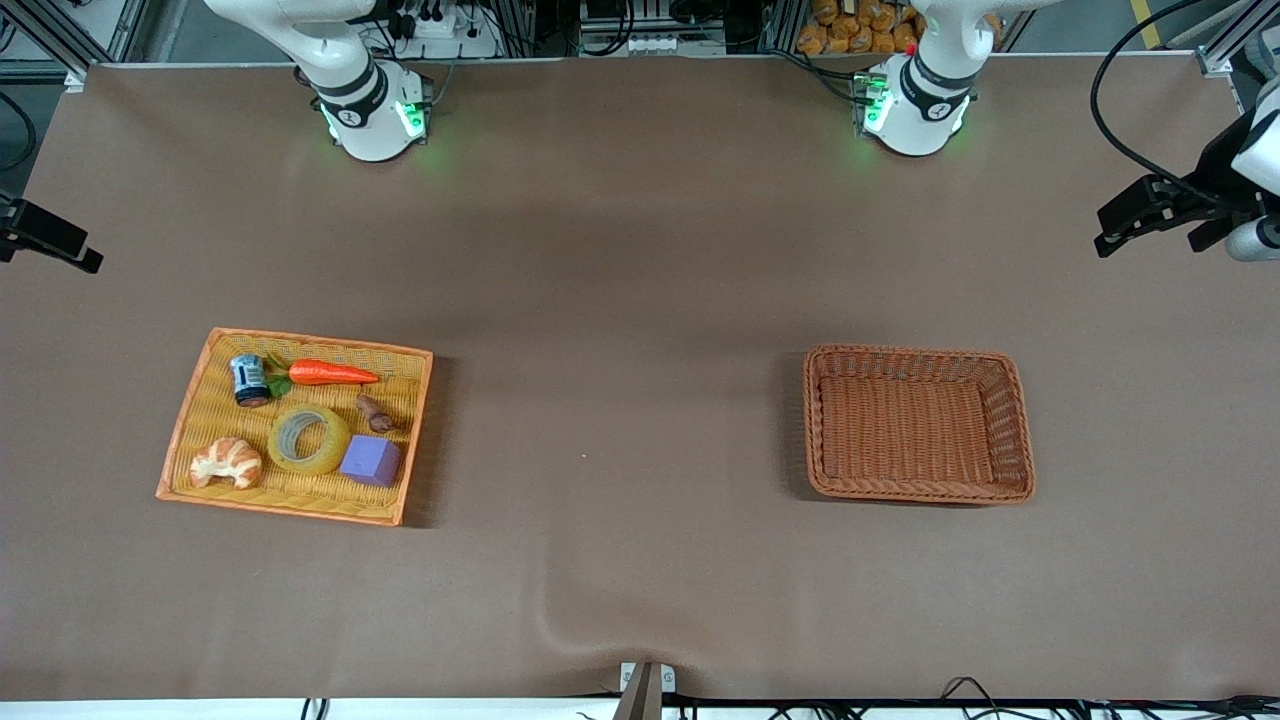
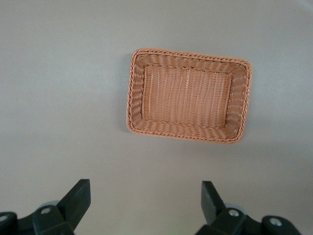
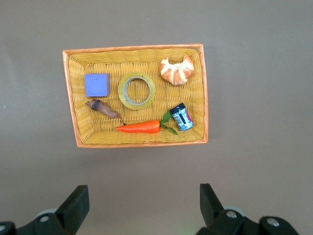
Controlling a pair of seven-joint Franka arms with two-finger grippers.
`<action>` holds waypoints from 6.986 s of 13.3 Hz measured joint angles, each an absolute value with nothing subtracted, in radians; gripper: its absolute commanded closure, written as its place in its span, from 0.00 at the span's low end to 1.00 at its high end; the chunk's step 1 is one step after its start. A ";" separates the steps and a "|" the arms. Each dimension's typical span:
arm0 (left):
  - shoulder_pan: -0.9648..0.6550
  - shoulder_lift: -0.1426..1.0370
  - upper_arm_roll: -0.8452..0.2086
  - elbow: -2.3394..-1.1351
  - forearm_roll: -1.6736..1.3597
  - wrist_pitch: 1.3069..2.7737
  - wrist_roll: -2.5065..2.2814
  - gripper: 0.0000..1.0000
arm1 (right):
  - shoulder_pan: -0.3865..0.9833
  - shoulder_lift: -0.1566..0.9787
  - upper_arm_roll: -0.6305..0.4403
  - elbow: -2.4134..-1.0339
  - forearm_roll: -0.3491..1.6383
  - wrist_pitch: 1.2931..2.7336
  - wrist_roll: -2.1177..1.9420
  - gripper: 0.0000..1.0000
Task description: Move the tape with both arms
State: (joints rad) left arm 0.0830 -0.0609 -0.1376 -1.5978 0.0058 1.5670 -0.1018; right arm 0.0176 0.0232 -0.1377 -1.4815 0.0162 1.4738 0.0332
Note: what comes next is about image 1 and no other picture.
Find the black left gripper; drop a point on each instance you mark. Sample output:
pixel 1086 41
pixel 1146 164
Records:
pixel 1212 168

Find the yellow clear tape roll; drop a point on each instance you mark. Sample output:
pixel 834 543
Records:
pixel 330 455

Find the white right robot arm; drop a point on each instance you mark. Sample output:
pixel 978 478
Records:
pixel 365 125

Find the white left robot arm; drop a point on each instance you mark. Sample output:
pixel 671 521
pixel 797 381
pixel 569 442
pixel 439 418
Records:
pixel 915 115

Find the small blue white can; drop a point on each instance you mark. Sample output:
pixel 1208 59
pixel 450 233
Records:
pixel 249 380

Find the yellow woven tray orange rim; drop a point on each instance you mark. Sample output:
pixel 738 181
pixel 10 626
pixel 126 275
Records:
pixel 215 420

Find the toy croissant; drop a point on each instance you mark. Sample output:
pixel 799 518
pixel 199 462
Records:
pixel 225 462

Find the orange toy carrot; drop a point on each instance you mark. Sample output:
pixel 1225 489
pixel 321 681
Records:
pixel 325 373

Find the brown wicker basket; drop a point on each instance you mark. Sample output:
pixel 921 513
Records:
pixel 915 425

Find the orange snack bags pile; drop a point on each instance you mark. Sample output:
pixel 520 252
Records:
pixel 850 25

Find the brown root-shaped toy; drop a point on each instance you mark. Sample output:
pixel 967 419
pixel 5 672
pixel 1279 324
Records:
pixel 376 413

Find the purple foam cube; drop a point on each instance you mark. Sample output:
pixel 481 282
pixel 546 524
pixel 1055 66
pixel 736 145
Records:
pixel 370 462

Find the white power strip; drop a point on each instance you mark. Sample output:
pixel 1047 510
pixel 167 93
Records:
pixel 450 25

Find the brown table cover sheet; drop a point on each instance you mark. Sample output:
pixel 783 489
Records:
pixel 640 300

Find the aluminium frame profile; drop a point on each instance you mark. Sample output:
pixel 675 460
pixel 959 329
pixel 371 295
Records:
pixel 70 40
pixel 1235 40

